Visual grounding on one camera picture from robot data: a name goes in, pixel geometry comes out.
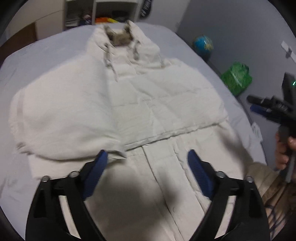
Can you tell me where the white hooded puffer jacket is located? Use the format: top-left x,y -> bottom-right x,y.
8,19 -> 255,241

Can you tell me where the right forearm plaid sleeve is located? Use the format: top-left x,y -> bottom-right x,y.
246,163 -> 295,240

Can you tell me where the person's right hand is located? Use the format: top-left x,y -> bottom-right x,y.
275,132 -> 296,170

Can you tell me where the light blue bed quilt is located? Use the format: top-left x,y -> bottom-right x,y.
1,23 -> 266,240

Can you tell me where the green shopping bag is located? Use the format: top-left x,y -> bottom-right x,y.
220,62 -> 252,97

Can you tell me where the blue desk globe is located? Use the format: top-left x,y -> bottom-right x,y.
192,35 -> 214,62

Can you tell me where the black racket bag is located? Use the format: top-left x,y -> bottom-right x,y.
139,0 -> 152,19

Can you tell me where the beige wardrobe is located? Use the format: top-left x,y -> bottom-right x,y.
4,0 -> 65,40

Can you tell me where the orange yellow toy box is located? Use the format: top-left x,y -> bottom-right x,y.
95,17 -> 118,24

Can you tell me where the white shelf with drawers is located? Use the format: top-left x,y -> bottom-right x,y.
64,0 -> 143,30

